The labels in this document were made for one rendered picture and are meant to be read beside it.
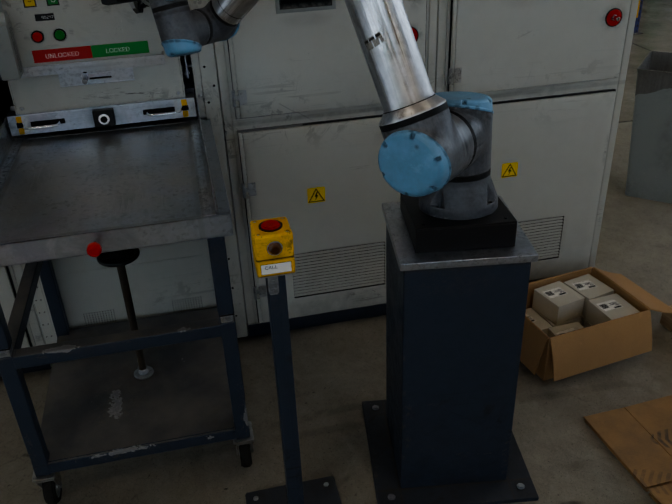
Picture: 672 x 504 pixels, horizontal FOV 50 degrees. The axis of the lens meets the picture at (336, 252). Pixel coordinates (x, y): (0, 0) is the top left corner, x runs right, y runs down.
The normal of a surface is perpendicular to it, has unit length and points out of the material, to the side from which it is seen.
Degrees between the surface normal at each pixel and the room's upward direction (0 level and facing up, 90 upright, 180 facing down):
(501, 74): 90
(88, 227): 0
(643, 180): 93
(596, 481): 0
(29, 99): 90
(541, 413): 0
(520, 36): 90
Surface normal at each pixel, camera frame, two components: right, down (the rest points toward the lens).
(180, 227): 0.22, 0.48
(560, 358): 0.32, 0.18
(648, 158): -0.50, 0.50
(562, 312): 0.44, 0.44
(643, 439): 0.00, -0.87
